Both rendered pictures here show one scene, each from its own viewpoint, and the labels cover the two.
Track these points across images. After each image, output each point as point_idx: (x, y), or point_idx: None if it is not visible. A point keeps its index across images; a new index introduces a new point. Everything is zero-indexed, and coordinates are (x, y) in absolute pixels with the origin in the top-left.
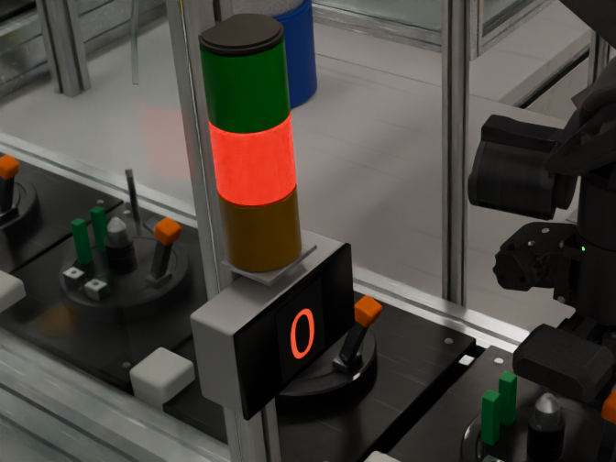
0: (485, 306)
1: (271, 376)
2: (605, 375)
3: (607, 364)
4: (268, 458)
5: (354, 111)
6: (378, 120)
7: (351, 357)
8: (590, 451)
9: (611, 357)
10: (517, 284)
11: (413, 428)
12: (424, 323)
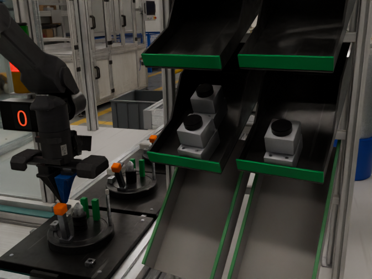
0: (234, 244)
1: (11, 122)
2: (17, 164)
3: (19, 161)
4: None
5: (355, 191)
6: (354, 197)
7: (119, 186)
8: (81, 237)
9: (22, 162)
10: None
11: (100, 210)
12: (161, 203)
